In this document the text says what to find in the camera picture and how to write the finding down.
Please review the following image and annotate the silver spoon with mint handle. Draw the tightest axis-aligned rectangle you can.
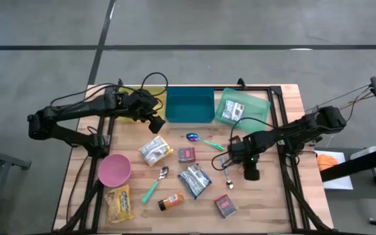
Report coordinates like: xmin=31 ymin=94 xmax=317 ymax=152
xmin=141 ymin=166 xmax=170 ymax=204

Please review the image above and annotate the orange spice bottle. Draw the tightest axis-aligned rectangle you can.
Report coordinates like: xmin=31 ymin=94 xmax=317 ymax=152
xmin=157 ymin=192 xmax=185 ymax=212

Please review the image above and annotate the blue plastic bin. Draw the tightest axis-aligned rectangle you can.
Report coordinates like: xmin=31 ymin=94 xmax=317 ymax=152
xmin=165 ymin=87 xmax=215 ymax=123

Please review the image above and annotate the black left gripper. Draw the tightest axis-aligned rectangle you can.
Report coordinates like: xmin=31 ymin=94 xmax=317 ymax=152
xmin=122 ymin=89 xmax=166 ymax=134

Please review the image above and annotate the white paper sheet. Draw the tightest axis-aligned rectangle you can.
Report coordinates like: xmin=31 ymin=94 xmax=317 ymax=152
xmin=314 ymin=149 xmax=354 ymax=191

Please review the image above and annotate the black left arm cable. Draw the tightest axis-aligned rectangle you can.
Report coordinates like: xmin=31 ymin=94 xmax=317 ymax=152
xmin=140 ymin=72 xmax=169 ymax=99

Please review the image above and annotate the yellow Maruchan ramen packet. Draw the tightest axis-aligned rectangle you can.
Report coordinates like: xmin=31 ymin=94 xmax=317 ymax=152
xmin=104 ymin=184 xmax=134 ymax=224

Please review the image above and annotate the orange round object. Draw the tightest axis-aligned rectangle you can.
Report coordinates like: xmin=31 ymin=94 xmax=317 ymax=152
xmin=317 ymin=153 xmax=339 ymax=172

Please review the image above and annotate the red patterned card box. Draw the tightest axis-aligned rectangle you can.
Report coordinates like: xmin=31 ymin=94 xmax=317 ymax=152
xmin=213 ymin=194 xmax=238 ymax=219
xmin=178 ymin=146 xmax=196 ymax=163

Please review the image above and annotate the green translucent plastic bin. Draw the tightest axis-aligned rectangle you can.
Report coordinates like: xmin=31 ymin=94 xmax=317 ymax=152
xmin=214 ymin=87 xmax=272 ymax=133

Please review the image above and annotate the white and brown ramen packet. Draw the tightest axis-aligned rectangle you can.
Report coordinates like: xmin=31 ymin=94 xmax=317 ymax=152
xmin=221 ymin=99 xmax=245 ymax=121

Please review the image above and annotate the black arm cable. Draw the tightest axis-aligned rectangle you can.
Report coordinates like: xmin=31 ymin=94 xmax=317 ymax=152
xmin=140 ymin=72 xmax=169 ymax=99
xmin=211 ymin=116 xmax=274 ymax=172

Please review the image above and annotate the pink plastic bowl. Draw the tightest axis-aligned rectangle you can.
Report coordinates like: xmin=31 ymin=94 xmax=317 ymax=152
xmin=97 ymin=153 xmax=132 ymax=188

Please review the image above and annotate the yellow translucent plastic bin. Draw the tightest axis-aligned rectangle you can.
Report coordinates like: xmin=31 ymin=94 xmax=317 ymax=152
xmin=117 ymin=86 xmax=168 ymax=123

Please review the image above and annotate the silver spoon with pale-blue handle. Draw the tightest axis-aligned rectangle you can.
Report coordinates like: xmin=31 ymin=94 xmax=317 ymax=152
xmin=220 ymin=155 xmax=234 ymax=190

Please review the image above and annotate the blue ramen packet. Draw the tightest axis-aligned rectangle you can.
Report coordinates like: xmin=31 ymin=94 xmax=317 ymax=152
xmin=178 ymin=163 xmax=213 ymax=200

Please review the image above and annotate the iridescent spoon with green handle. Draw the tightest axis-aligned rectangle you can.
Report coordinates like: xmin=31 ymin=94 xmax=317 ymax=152
xmin=186 ymin=132 xmax=225 ymax=151

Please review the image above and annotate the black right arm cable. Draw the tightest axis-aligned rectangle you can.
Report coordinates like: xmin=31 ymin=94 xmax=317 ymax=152
xmin=211 ymin=116 xmax=274 ymax=172

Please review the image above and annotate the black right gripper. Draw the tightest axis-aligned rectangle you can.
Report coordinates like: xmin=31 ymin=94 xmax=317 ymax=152
xmin=228 ymin=135 xmax=261 ymax=181

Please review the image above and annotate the white plastic container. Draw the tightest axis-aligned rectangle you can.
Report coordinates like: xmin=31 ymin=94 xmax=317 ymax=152
xmin=349 ymin=146 xmax=376 ymax=161

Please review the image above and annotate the ramen packet with yellow edge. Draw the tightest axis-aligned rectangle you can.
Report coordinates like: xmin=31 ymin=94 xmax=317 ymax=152
xmin=138 ymin=135 xmax=174 ymax=166

